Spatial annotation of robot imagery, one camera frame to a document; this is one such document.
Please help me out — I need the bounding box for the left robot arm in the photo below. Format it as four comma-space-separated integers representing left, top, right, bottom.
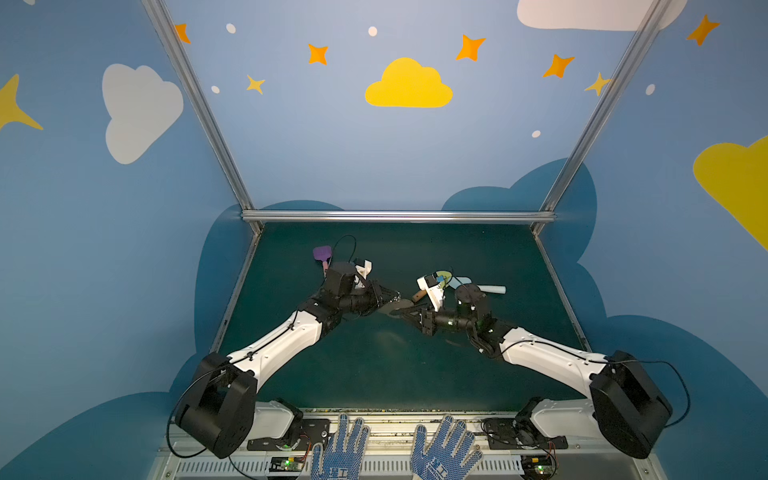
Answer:
167, 262, 400, 459

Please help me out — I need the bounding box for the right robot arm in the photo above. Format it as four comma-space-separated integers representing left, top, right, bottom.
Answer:
392, 284, 673, 459

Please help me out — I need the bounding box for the light blue toy shovel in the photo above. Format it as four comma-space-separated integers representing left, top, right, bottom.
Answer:
448, 277, 507, 295

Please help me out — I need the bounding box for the purple pink toy spatula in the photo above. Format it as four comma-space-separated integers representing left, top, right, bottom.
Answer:
312, 245, 333, 275

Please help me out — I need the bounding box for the right blue dotted work glove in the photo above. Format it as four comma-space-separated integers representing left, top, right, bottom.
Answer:
410, 415, 483, 480

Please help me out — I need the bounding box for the blue dotted work glove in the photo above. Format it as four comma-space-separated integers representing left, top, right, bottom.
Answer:
410, 415, 483, 480
310, 414, 370, 480

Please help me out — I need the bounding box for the left blue dotted work glove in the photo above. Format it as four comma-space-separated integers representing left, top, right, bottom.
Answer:
310, 414, 370, 480

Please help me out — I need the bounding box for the right controller board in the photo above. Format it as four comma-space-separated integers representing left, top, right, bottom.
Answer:
521, 456, 557, 479

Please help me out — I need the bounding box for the controller board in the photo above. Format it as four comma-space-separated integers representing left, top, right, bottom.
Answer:
268, 456, 306, 474
521, 456, 557, 479

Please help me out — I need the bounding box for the left controller board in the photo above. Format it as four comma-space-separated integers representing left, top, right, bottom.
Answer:
268, 456, 306, 474

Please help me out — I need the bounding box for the green toy shovel wooden handle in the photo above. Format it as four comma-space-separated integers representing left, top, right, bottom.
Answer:
411, 270, 453, 303

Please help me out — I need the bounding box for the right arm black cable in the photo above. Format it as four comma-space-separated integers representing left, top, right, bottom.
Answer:
497, 338, 692, 430

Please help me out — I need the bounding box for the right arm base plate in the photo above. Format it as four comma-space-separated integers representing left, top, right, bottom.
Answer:
481, 417, 568, 450

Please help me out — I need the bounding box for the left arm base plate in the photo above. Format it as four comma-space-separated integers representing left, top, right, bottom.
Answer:
246, 418, 331, 452

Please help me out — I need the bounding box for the aluminium frame rear bar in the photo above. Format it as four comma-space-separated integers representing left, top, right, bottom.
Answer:
241, 210, 556, 224

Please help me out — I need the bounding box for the aluminium frame left post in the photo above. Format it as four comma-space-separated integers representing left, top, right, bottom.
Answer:
142, 0, 254, 214

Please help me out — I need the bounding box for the aluminium frame post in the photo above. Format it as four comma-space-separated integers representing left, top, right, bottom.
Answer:
142, 0, 254, 214
531, 0, 673, 237

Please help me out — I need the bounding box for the aluminium frame right post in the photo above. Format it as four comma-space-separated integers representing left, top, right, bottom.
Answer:
531, 0, 673, 237

